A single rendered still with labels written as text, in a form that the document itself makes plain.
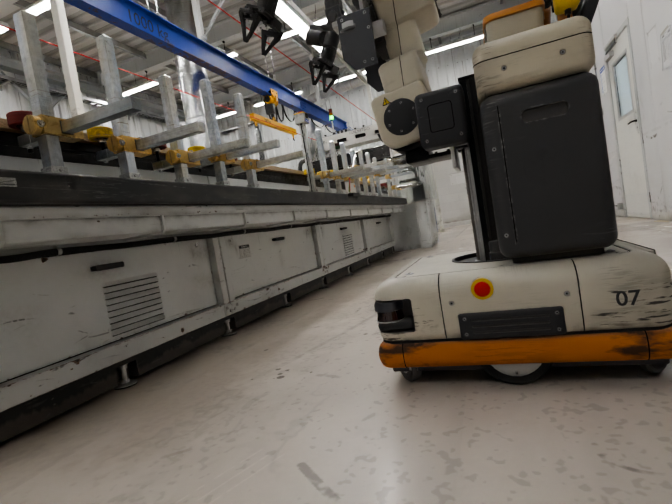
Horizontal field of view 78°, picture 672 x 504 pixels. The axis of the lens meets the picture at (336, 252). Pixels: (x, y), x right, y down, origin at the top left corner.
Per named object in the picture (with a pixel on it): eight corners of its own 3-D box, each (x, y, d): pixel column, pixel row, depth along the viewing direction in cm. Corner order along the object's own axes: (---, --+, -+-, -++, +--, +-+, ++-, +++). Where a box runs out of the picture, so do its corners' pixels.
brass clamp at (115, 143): (153, 154, 142) (151, 139, 142) (121, 149, 129) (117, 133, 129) (140, 158, 144) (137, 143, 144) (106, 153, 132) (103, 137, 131)
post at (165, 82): (193, 201, 160) (170, 75, 157) (187, 201, 156) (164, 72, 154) (186, 202, 161) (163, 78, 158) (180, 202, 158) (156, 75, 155)
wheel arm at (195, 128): (206, 135, 130) (204, 121, 130) (199, 133, 127) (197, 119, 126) (106, 164, 145) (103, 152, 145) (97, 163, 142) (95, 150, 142)
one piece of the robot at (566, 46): (584, 267, 141) (551, 19, 137) (636, 303, 91) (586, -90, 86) (481, 278, 154) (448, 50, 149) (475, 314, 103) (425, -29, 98)
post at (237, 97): (259, 190, 206) (242, 93, 203) (255, 190, 203) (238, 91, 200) (253, 191, 207) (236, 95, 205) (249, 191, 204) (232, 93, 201)
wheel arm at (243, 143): (250, 149, 153) (248, 137, 153) (245, 148, 150) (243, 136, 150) (160, 173, 169) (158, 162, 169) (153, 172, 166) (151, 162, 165)
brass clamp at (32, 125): (86, 139, 119) (83, 121, 118) (38, 131, 106) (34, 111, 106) (71, 144, 121) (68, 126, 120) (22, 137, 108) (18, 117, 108)
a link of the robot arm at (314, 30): (337, 10, 151) (345, 20, 159) (309, 6, 155) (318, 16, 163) (329, 44, 154) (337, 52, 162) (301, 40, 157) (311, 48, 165)
